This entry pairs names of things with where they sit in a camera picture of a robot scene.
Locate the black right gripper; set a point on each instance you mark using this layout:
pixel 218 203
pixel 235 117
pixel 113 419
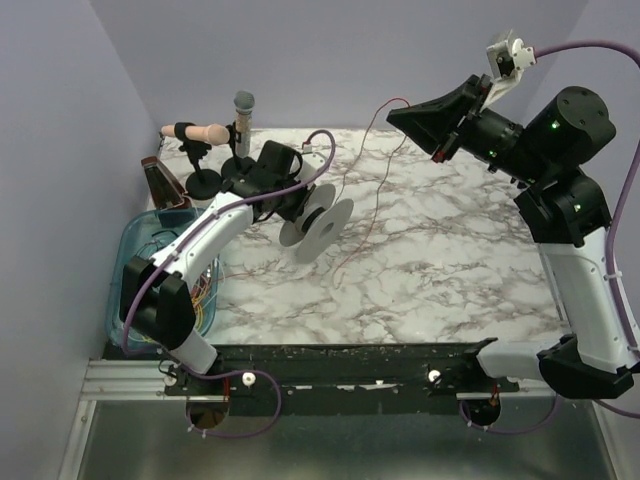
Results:
pixel 470 118

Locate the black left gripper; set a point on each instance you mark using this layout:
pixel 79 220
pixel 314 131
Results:
pixel 293 201

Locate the white perforated cable spool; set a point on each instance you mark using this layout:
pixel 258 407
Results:
pixel 320 224

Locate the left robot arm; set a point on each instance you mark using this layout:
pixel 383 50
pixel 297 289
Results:
pixel 155 295

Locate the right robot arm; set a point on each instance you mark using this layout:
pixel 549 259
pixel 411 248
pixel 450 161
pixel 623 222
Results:
pixel 569 220

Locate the black stand of grey microphone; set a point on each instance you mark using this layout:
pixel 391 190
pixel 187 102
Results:
pixel 235 170

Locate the black stand of pink microphone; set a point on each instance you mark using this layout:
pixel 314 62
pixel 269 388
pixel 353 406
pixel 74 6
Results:
pixel 202 184

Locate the grey mesh microphone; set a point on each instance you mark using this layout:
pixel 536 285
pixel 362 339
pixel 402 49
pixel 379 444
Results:
pixel 244 103

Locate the brown wooden metronome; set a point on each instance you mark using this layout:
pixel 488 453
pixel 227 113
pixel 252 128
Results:
pixel 166 191

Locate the teal transparent plastic tray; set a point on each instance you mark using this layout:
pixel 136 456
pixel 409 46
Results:
pixel 145 235

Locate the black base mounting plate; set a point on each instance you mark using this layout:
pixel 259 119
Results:
pixel 341 380

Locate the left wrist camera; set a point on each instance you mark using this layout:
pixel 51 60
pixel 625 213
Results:
pixel 312 162

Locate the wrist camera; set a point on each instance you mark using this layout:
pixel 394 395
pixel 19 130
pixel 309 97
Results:
pixel 508 57
pixel 312 162

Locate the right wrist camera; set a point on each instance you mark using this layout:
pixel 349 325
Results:
pixel 508 57

